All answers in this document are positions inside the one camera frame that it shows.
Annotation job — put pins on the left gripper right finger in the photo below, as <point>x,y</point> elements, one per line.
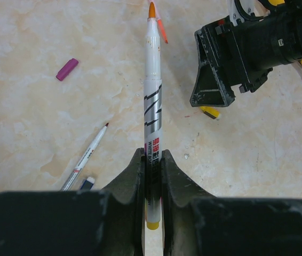
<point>197,223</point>

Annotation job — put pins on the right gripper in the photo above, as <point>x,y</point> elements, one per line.
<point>243,55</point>

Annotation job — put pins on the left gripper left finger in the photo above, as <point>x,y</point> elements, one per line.
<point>109,221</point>

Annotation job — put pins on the yellow pen cap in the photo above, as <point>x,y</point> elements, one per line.
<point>211,112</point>

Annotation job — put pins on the white purple marker pen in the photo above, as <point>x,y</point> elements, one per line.
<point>84,159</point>

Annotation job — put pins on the white yellow marker pen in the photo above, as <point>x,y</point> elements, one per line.
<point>153,120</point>

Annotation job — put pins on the purple pen cap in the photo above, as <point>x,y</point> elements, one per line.
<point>66,69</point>

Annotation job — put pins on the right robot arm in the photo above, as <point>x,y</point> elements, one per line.
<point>241,11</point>

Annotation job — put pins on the blue pen cap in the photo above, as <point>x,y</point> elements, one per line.
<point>88,184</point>

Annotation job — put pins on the orange pen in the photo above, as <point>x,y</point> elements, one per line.
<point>160,23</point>

